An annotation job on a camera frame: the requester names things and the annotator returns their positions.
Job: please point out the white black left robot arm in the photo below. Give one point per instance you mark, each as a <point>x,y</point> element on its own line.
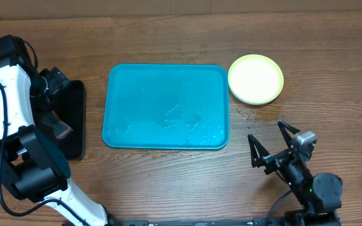
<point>31,166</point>

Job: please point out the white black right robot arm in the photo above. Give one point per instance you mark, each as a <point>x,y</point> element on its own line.
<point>319,195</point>

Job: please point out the teal plastic tray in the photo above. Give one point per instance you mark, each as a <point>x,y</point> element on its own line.
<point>166,106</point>

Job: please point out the pink and black sponge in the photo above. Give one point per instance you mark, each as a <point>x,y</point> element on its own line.
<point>60,128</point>

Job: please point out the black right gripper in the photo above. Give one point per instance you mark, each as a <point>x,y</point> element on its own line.
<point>259,156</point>

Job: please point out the yellow green plate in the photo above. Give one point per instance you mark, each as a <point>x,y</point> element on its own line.
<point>255,79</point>

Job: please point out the black rectangular tray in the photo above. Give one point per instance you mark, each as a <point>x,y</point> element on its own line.
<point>70,106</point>

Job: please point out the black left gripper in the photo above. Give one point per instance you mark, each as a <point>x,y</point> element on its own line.
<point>58,80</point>

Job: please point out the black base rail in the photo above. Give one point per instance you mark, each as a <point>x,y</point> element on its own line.
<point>200,222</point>

